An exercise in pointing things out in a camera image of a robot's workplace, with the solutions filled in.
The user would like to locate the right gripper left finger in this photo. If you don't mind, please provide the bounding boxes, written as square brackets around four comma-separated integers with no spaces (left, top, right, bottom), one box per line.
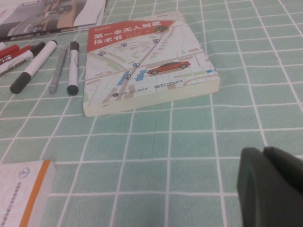
[237,147,281,227]

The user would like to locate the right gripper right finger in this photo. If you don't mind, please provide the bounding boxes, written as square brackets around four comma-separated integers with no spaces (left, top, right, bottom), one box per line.
[263,146,303,227]

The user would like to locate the grey transparent pen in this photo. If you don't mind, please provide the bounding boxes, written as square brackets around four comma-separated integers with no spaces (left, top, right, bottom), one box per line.
[48,44,70,96]

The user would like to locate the black pen red cap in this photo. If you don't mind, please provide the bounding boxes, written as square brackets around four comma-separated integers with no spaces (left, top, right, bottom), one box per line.
[0,44,20,59]

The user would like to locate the green checked tablecloth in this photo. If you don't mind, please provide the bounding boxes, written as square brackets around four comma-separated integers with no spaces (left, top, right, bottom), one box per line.
[0,0,303,227]

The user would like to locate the red car map book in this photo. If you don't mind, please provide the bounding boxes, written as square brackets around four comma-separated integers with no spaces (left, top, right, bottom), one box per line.
[82,10,221,118]

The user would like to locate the white marker black cap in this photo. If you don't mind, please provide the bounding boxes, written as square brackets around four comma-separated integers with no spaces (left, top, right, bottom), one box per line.
[66,41,80,96]
[9,40,58,94]
[0,41,46,78]

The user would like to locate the orange spine white book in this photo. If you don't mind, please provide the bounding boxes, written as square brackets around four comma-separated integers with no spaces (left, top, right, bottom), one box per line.
[0,159,57,227]

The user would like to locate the robot photo brochure stack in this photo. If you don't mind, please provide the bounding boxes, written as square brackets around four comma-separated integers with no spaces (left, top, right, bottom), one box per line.
[0,0,109,42]

